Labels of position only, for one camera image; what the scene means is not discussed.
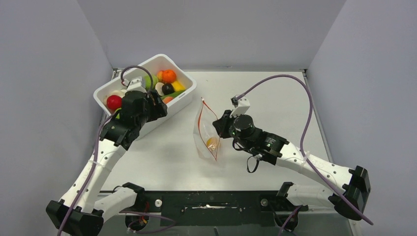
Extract yellow orange fruit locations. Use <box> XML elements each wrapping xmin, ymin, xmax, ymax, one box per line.
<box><xmin>206</xmin><ymin>137</ymin><xmax>220</xmax><ymax>151</ymax></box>

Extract clear zip top bag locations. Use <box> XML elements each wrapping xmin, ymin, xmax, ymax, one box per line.
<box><xmin>193</xmin><ymin>97</ymin><xmax>221</xmax><ymax>163</ymax></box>

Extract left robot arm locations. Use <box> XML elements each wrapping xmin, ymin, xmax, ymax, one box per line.
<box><xmin>46</xmin><ymin>90</ymin><xmax>167</xmax><ymax>236</ymax></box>

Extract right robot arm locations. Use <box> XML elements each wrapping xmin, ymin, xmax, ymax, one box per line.
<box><xmin>212</xmin><ymin>110</ymin><xmax>371</xmax><ymax>223</ymax></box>

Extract white plastic food bin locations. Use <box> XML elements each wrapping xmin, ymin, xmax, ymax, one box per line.
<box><xmin>93</xmin><ymin>54</ymin><xmax>197</xmax><ymax>138</ymax></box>

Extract peach fruit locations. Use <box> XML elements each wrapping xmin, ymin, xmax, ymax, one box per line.
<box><xmin>163</xmin><ymin>96</ymin><xmax>174</xmax><ymax>104</ymax></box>

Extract green cucumber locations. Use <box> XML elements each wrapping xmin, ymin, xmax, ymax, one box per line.
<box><xmin>161</xmin><ymin>90</ymin><xmax>185</xmax><ymax>100</ymax></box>

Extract dark purple plum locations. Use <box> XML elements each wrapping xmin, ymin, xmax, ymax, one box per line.
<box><xmin>161</xmin><ymin>83</ymin><xmax>175</xmax><ymax>95</ymax></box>

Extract white mushroom slice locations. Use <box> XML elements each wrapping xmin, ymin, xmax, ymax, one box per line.
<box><xmin>154</xmin><ymin>82</ymin><xmax>164</xmax><ymax>96</ymax></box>

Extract yellow lemon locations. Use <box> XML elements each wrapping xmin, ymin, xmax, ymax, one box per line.
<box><xmin>171</xmin><ymin>81</ymin><xmax>186</xmax><ymax>92</ymax></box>

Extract green cabbage ball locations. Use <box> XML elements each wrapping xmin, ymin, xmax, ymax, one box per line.
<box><xmin>143</xmin><ymin>75</ymin><xmax>159</xmax><ymax>90</ymax></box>

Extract orange tangerine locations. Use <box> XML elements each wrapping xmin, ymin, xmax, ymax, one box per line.
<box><xmin>161</xmin><ymin>69</ymin><xmax>177</xmax><ymax>83</ymax></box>

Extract red apple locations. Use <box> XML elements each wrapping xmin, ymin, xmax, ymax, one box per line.
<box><xmin>106</xmin><ymin>95</ymin><xmax>122</xmax><ymax>111</ymax></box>

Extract black mounting plate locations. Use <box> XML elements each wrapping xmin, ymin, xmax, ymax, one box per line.
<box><xmin>134</xmin><ymin>190</ymin><xmax>296</xmax><ymax>227</ymax></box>

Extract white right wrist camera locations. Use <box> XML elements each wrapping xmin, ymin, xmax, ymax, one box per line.
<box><xmin>230</xmin><ymin>96</ymin><xmax>250</xmax><ymax>118</ymax></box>

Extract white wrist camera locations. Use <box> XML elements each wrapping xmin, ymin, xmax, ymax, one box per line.
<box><xmin>230</xmin><ymin>96</ymin><xmax>250</xmax><ymax>118</ymax></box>
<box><xmin>126</xmin><ymin>76</ymin><xmax>147</xmax><ymax>93</ymax></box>

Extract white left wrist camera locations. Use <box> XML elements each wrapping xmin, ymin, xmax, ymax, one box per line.
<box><xmin>126</xmin><ymin>76</ymin><xmax>147</xmax><ymax>93</ymax></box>

